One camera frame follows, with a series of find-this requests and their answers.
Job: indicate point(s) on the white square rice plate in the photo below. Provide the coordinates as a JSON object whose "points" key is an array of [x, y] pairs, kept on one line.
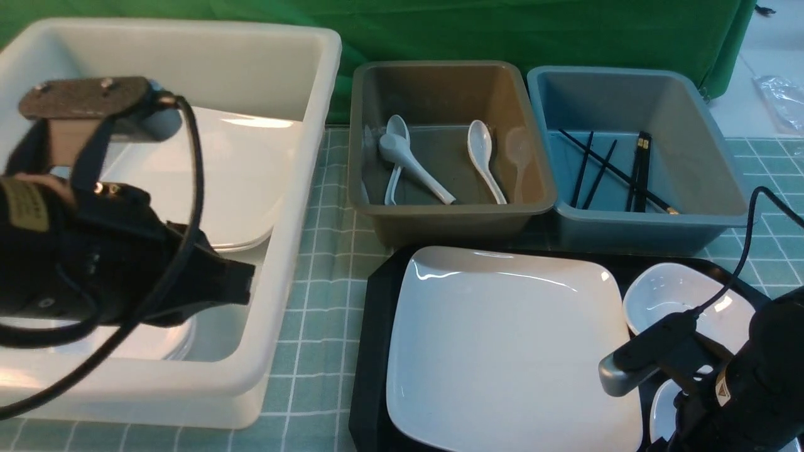
{"points": [[500, 352]]}

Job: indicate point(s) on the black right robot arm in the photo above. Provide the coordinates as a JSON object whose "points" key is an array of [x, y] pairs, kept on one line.
{"points": [[774, 353]]}

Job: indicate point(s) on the stacked white small bowls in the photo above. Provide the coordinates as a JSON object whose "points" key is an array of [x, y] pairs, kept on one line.
{"points": [[146, 342]]}

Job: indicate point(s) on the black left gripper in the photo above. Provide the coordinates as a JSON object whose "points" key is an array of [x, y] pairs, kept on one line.
{"points": [[207, 280]]}

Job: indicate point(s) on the black chopstick pair gold-tipped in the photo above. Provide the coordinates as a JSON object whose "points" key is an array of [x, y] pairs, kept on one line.
{"points": [[637, 198]]}

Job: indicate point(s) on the blue-grey plastic bin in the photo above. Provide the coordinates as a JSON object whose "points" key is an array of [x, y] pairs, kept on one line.
{"points": [[691, 167]]}

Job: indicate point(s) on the large white plastic bin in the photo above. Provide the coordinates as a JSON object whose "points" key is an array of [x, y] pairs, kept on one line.
{"points": [[261, 93]]}

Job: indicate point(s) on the clear plastic bag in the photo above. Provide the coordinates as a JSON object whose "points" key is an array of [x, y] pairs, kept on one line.
{"points": [[783, 100]]}

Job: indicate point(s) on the white ceramic soup spoon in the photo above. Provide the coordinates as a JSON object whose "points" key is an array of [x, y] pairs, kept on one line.
{"points": [[480, 146]]}

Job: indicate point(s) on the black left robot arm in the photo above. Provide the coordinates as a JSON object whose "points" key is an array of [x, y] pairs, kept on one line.
{"points": [[19, 263]]}

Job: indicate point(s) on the grey-brown plastic bin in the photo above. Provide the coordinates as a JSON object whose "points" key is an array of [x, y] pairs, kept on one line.
{"points": [[438, 100]]}

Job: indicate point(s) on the stacked white square plates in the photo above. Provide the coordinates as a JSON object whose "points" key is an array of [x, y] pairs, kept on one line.
{"points": [[247, 163]]}

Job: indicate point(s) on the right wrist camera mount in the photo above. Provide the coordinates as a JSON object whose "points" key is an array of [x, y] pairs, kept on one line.
{"points": [[672, 346]]}

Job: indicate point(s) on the light soup spoon underneath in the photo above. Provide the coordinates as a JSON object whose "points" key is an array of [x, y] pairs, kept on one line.
{"points": [[396, 125]]}

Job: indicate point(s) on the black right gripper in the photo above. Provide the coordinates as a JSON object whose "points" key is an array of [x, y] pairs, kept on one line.
{"points": [[718, 418]]}

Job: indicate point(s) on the black plastic serving tray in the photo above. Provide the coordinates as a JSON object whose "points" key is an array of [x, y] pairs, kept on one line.
{"points": [[370, 425]]}

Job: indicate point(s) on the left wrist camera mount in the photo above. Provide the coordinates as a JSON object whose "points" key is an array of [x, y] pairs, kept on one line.
{"points": [[73, 122]]}

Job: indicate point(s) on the white sauce bowl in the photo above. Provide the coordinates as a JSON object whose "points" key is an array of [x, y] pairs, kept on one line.
{"points": [[669, 287], [662, 420]]}

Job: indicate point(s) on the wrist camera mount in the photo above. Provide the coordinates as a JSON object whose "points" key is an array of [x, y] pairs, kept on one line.
{"points": [[672, 346], [73, 122]]}

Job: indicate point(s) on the green backdrop cloth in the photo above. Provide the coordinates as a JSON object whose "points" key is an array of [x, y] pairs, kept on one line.
{"points": [[698, 39]]}

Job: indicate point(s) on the grey soup spoon in bin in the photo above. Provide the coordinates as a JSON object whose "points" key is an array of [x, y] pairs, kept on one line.
{"points": [[397, 150]]}

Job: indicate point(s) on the single black chopstick in bin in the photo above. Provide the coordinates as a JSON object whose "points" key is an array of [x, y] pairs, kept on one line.
{"points": [[581, 172]]}

